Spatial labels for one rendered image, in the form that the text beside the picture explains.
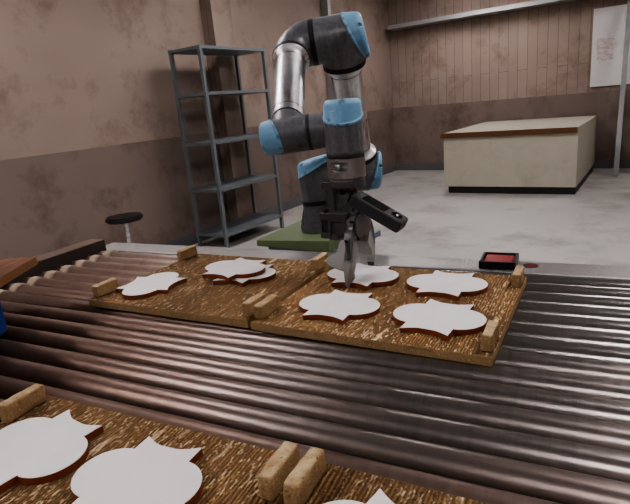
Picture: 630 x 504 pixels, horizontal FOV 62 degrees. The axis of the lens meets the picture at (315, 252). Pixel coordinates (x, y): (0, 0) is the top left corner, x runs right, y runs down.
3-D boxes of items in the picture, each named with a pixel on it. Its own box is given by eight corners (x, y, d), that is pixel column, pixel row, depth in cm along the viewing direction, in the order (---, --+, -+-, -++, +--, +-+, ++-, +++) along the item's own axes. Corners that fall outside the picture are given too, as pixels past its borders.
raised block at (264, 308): (272, 307, 98) (270, 293, 97) (280, 308, 97) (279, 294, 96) (253, 319, 93) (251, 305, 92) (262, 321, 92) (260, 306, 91)
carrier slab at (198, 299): (195, 258, 142) (195, 253, 141) (332, 268, 123) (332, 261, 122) (90, 306, 112) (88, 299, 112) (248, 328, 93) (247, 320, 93)
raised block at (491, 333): (488, 334, 79) (488, 318, 79) (500, 336, 78) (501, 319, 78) (479, 351, 74) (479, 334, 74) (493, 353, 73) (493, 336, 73)
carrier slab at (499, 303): (337, 269, 122) (337, 262, 121) (526, 284, 102) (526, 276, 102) (250, 330, 93) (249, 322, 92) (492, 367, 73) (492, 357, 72)
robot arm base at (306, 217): (316, 222, 181) (312, 194, 179) (355, 221, 173) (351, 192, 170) (292, 234, 169) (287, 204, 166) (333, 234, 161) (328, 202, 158)
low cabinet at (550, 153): (594, 170, 770) (597, 115, 749) (574, 195, 612) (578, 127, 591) (483, 170, 856) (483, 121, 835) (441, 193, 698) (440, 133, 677)
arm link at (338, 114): (362, 97, 104) (362, 96, 96) (365, 153, 107) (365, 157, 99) (323, 100, 105) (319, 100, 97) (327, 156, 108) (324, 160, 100)
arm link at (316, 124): (311, 112, 116) (305, 113, 106) (361, 104, 115) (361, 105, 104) (316, 148, 118) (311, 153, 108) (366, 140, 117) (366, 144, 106)
